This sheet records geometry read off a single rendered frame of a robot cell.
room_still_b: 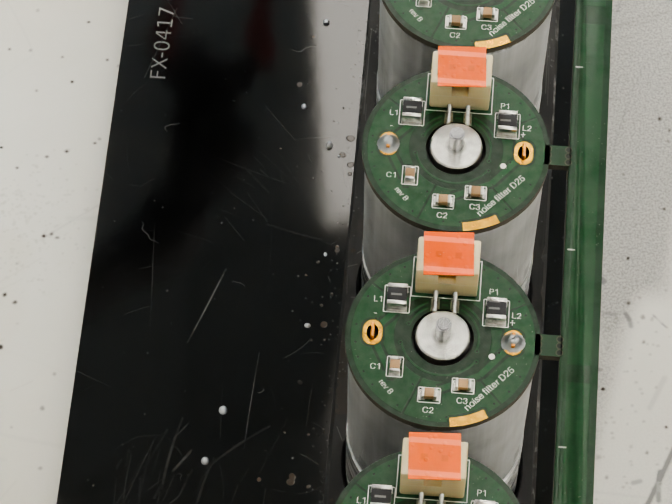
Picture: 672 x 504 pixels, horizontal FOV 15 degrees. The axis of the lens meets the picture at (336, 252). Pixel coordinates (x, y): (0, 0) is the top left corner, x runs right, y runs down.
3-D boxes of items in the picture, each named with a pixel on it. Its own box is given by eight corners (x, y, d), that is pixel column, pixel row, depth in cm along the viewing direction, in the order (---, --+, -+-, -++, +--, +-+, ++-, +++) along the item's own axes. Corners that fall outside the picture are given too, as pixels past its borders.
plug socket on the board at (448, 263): (413, 311, 33) (414, 288, 32) (417, 252, 33) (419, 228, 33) (475, 316, 33) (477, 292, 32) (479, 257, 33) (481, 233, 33)
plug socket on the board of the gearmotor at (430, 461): (397, 514, 32) (398, 493, 31) (402, 450, 32) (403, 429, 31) (462, 519, 31) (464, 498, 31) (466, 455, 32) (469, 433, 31)
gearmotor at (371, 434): (338, 560, 37) (339, 414, 32) (352, 404, 38) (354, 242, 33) (509, 573, 36) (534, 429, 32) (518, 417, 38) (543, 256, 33)
